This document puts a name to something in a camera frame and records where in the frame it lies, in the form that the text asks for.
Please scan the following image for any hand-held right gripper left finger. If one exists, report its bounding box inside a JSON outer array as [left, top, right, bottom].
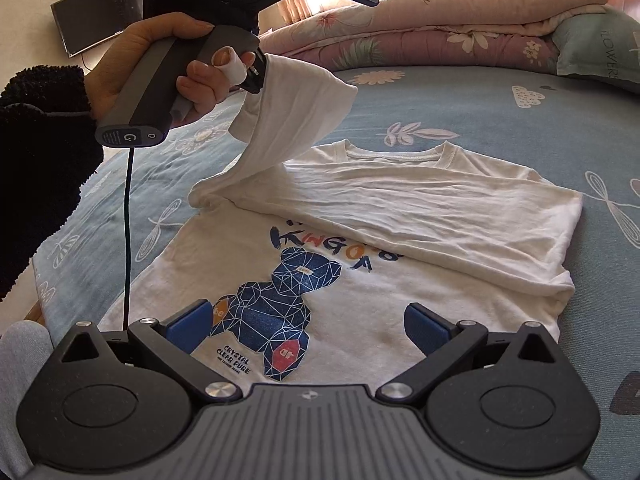
[[57, 300, 239, 403]]

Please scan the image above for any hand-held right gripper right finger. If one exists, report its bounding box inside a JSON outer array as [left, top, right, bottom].
[[376, 303, 558, 405]]

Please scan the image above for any white garment sleeve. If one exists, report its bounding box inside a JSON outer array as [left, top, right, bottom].
[[97, 52, 586, 387]]

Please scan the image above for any person's black-sleeved left forearm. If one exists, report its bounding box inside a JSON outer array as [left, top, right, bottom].
[[0, 65, 103, 303]]

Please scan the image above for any person's left hand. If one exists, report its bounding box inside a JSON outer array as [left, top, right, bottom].
[[90, 12, 248, 126]]

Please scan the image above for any pink floral curtain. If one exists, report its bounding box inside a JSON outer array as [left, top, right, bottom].
[[274, 0, 312, 27]]

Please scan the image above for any pink floral folded quilt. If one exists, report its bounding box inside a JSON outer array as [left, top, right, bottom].
[[257, 0, 610, 75]]

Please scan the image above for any black flat screen television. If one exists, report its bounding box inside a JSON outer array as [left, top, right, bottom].
[[50, 0, 147, 59]]

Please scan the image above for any blue floral bed sheet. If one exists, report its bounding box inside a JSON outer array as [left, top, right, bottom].
[[35, 55, 640, 480]]

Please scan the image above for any person's grey-clad leg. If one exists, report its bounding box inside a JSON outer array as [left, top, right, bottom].
[[0, 320, 55, 480]]

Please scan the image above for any teal printed pillow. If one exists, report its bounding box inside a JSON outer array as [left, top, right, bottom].
[[552, 10, 640, 95]]

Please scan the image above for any dark gripper cable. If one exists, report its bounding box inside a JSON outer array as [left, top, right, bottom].
[[121, 146, 137, 335]]

